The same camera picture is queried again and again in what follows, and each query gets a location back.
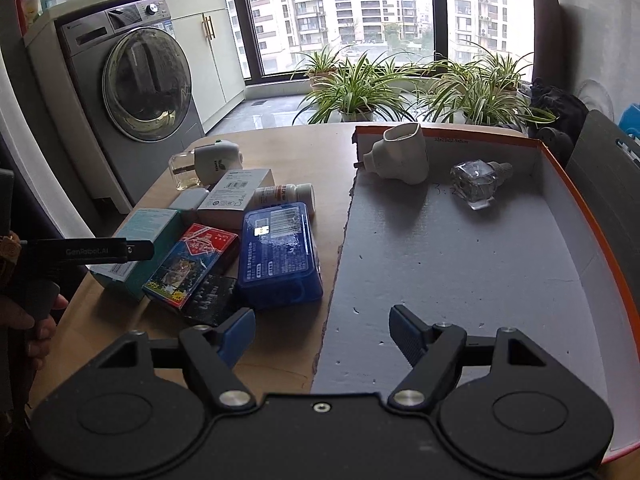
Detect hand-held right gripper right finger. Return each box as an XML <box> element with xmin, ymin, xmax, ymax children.
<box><xmin>389</xmin><ymin>304</ymin><xmax>553</xmax><ymax>409</ymax></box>

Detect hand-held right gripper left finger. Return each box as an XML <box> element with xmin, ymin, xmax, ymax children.
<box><xmin>90</xmin><ymin>307</ymin><xmax>257</xmax><ymax>409</ymax></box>

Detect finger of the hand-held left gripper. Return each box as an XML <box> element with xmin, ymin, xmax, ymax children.
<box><xmin>125</xmin><ymin>240</ymin><xmax>155</xmax><ymax>262</ymax></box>

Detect teal cardboard box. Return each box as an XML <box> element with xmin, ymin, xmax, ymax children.
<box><xmin>89</xmin><ymin>207</ymin><xmax>182</xmax><ymax>302</ymax></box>

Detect grey plug adapter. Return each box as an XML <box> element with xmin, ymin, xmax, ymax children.
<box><xmin>169</xmin><ymin>189</ymin><xmax>211</xmax><ymax>227</ymax></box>

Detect blue plastic box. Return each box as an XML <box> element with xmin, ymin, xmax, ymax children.
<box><xmin>236</xmin><ymin>202</ymin><xmax>324</xmax><ymax>311</ymax></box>

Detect orange-edged cardboard box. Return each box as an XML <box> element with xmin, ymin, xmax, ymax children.
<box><xmin>311</xmin><ymin>124</ymin><xmax>640</xmax><ymax>463</ymax></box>

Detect grey cardboard box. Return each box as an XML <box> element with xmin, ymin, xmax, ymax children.
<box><xmin>196</xmin><ymin>169</ymin><xmax>275</xmax><ymax>231</ymax></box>

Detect person's left hand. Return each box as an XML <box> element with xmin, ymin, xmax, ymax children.
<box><xmin>0</xmin><ymin>292</ymin><xmax>69</xmax><ymax>372</ymax></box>

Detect small black box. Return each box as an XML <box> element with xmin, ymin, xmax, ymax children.
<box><xmin>181</xmin><ymin>274</ymin><xmax>240</xmax><ymax>328</ymax></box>

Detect red playing card box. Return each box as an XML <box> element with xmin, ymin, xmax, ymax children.
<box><xmin>142</xmin><ymin>223</ymin><xmax>240</xmax><ymax>309</ymax></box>

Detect white repellent heater with bottle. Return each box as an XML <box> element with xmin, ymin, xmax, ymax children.
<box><xmin>169</xmin><ymin>140</ymin><xmax>243</xmax><ymax>192</ymax></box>

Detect white pill bottle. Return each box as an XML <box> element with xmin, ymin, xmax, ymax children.
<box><xmin>252</xmin><ymin>183</ymin><xmax>317</xmax><ymax>218</ymax></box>

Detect silver washing machine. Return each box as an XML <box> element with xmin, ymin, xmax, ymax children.
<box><xmin>56</xmin><ymin>0</ymin><xmax>206</xmax><ymax>206</ymax></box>

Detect clear liquid refill bottle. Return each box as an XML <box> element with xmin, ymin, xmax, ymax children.
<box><xmin>450</xmin><ymin>160</ymin><xmax>514</xmax><ymax>212</ymax></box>

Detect white plug-in repellent heater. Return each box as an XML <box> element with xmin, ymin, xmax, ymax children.
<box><xmin>362</xmin><ymin>123</ymin><xmax>430</xmax><ymax>185</ymax></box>

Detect white cabinet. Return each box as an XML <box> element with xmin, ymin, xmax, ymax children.
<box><xmin>22</xmin><ymin>0</ymin><xmax>247</xmax><ymax>213</ymax></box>

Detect black dumbbell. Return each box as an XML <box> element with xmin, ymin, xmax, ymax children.
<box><xmin>537</xmin><ymin>127</ymin><xmax>575</xmax><ymax>166</ymax></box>

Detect potted spider plant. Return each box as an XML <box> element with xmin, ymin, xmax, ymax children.
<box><xmin>460</xmin><ymin>42</ymin><xmax>535</xmax><ymax>93</ymax></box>
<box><xmin>292</xmin><ymin>45</ymin><xmax>353</xmax><ymax>92</ymax></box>
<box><xmin>294</xmin><ymin>55</ymin><xmax>418</xmax><ymax>125</ymax></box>
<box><xmin>400</xmin><ymin>60</ymin><xmax>557</xmax><ymax>128</ymax></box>

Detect black chair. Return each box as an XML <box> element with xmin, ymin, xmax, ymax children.
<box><xmin>565</xmin><ymin>109</ymin><xmax>640</xmax><ymax>223</ymax></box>

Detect black bag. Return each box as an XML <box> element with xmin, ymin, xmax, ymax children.
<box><xmin>527</xmin><ymin>77</ymin><xmax>589</xmax><ymax>133</ymax></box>

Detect white fan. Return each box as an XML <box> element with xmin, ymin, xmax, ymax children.
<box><xmin>575</xmin><ymin>79</ymin><xmax>614</xmax><ymax>117</ymax></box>

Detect blue plastic stool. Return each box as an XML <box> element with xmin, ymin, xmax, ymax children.
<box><xmin>617</xmin><ymin>102</ymin><xmax>640</xmax><ymax>140</ymax></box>

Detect dark leaning board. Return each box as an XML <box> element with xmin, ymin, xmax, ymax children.
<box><xmin>532</xmin><ymin>0</ymin><xmax>562</xmax><ymax>86</ymax></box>

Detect apartment buildings outside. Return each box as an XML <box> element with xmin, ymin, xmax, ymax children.
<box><xmin>240</xmin><ymin>0</ymin><xmax>543</xmax><ymax>68</ymax></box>

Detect dark window frame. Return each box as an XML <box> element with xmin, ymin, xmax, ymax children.
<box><xmin>225</xmin><ymin>0</ymin><xmax>547</xmax><ymax>86</ymax></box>

